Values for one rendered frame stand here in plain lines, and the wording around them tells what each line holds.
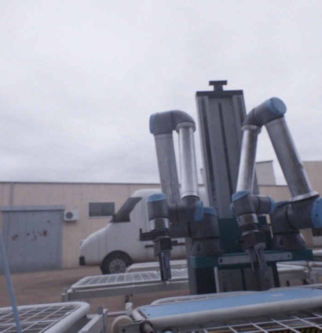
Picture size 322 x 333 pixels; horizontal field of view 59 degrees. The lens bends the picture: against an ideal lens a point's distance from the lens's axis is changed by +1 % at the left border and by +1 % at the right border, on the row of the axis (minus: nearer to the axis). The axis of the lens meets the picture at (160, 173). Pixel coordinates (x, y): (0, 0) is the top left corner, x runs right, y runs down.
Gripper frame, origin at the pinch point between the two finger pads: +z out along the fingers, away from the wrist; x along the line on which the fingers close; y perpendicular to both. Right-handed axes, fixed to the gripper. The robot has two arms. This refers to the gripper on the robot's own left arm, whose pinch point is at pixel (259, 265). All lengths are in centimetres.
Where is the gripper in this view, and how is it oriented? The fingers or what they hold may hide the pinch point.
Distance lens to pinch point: 136.0
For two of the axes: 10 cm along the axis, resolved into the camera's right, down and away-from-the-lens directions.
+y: -9.7, 0.1, -2.4
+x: 2.0, -4.5, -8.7
